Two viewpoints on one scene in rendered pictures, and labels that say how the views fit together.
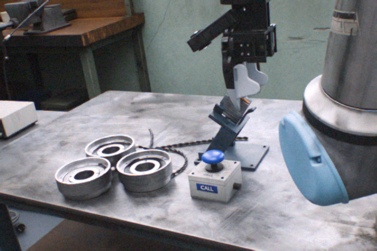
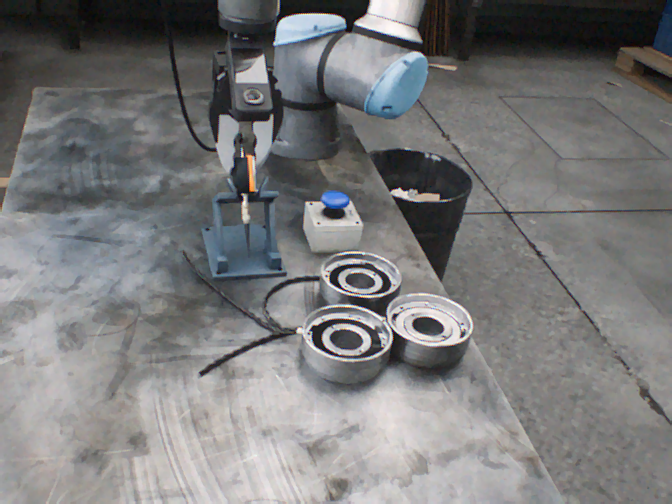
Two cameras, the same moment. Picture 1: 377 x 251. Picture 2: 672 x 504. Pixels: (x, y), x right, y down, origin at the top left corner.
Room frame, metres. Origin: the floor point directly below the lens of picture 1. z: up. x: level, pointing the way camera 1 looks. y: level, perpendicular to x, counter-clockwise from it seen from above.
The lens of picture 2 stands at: (1.43, 0.63, 1.40)
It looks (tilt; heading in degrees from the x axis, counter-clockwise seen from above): 32 degrees down; 222
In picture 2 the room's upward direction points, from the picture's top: 7 degrees clockwise
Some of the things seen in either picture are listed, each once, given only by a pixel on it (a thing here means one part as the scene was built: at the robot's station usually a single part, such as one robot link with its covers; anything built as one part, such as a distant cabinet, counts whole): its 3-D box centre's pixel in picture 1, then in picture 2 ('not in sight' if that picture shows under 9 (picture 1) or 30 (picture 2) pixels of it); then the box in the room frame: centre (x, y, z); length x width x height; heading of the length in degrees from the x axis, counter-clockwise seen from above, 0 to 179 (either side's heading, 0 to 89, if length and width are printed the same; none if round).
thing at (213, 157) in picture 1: (214, 165); (334, 210); (0.70, -0.04, 0.85); 0.04 x 0.04 x 0.05
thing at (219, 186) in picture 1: (218, 179); (331, 223); (0.70, -0.05, 0.82); 0.08 x 0.07 x 0.05; 58
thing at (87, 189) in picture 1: (84, 179); (427, 331); (0.78, 0.20, 0.82); 0.10 x 0.10 x 0.04
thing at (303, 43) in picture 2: not in sight; (311, 54); (0.51, -0.32, 0.97); 0.13 x 0.12 x 0.14; 101
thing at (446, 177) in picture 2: not in sight; (402, 237); (-0.20, -0.59, 0.21); 0.34 x 0.34 x 0.43
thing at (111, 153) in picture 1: (111, 153); (345, 344); (0.88, 0.16, 0.82); 0.10 x 0.10 x 0.04
